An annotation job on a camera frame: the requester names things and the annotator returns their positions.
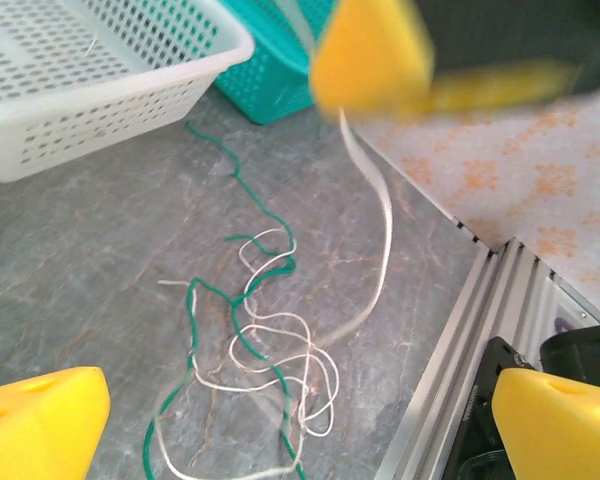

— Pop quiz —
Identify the thin green cable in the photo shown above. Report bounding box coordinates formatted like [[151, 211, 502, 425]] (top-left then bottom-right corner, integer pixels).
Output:
[[142, 121, 309, 480]]

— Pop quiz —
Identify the thin white cable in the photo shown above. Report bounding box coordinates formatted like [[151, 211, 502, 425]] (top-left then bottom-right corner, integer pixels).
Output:
[[154, 107, 395, 480]]

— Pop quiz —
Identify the aluminium mounting rail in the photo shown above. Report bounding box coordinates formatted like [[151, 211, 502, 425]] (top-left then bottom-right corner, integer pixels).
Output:
[[374, 237, 600, 480]]

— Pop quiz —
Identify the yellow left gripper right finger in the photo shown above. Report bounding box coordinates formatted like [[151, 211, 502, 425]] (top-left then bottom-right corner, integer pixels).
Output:
[[490, 368, 600, 480]]

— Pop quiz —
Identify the teal perforated plastic basket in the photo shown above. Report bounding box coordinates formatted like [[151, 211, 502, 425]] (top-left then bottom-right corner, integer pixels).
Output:
[[212, 0, 342, 126]]

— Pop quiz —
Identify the white perforated plastic basket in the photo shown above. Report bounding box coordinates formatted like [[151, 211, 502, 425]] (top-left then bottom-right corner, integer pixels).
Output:
[[0, 0, 256, 184]]

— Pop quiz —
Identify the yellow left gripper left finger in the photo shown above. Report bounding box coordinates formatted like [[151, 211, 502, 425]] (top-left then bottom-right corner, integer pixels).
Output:
[[0, 367, 112, 480]]

